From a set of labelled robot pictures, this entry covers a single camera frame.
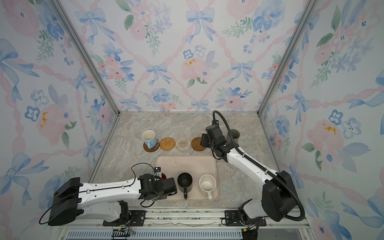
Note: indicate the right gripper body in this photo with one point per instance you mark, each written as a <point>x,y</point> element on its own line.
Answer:
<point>206,142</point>

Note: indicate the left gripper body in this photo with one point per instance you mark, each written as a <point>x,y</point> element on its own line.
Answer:
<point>163,197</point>

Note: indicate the black mug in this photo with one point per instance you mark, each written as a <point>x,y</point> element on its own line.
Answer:
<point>185,183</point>

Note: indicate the grey mug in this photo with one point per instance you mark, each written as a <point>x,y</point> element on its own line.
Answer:
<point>236,135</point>

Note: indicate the white speckled mug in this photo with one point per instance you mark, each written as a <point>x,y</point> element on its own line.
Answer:
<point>207,185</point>

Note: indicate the blue mug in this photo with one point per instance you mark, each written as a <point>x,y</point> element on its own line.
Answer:
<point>149,138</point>

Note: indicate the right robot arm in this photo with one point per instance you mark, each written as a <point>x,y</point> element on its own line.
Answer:
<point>276,201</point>

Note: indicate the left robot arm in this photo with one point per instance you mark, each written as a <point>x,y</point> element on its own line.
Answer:
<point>107,202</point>

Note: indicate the brown wooden round coaster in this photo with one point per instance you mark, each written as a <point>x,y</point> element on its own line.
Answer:
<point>196,144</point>

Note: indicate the multicolour woven coaster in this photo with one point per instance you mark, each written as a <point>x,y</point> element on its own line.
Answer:
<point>183,144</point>

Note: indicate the dark brown round coaster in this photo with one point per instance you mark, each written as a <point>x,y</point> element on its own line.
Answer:
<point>155,148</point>

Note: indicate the woven rattan coaster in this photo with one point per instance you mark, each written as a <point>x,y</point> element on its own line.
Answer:
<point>167,144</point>

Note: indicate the beige tray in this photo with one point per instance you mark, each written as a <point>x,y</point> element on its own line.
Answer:
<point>196,166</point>

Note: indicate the aluminium rail frame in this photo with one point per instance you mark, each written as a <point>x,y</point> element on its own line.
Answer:
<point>186,224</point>

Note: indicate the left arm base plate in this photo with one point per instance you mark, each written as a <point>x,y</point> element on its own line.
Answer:
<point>134,218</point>

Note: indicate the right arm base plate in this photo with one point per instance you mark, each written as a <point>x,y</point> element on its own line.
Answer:
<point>236,218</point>

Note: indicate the right corner aluminium post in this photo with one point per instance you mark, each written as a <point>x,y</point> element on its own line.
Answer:
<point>291,47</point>

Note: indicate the corner aluminium post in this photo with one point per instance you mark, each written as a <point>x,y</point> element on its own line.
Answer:
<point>59,10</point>
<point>291,47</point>

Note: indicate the left corner aluminium post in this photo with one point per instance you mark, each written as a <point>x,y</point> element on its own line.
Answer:
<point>59,10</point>

